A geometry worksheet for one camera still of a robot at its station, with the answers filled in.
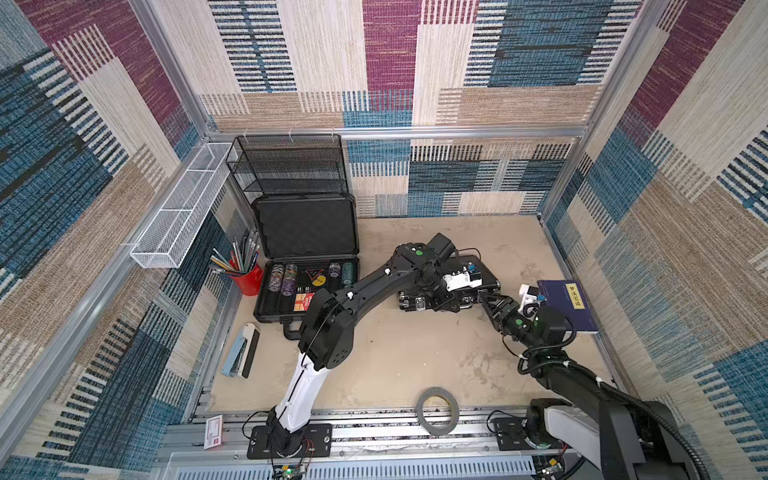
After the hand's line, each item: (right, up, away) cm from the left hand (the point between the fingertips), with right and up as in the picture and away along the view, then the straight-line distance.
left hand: (458, 307), depth 83 cm
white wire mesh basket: (-71, +19, -11) cm, 74 cm away
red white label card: (-62, -29, -8) cm, 69 cm away
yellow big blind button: (-42, +5, +19) cm, 47 cm away
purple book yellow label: (+38, 0, +14) cm, 41 cm away
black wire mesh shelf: (-51, +44, +18) cm, 69 cm away
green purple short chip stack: (-37, +9, +19) cm, 43 cm away
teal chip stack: (-33, +7, +19) cm, 39 cm away
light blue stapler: (-60, -15, +2) cm, 62 cm away
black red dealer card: (-44, +8, +20) cm, 49 cm away
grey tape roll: (-3, -24, -8) cm, 25 cm away
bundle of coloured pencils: (-66, +12, +14) cm, 68 cm away
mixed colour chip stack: (-56, +7, +17) cm, 59 cm away
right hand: (+7, +1, +2) cm, 7 cm away
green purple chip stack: (-52, +3, +16) cm, 54 cm away
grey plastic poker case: (-45, +18, +19) cm, 52 cm away
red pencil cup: (-63, +5, +13) cm, 64 cm away
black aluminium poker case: (-11, +1, +1) cm, 11 cm away
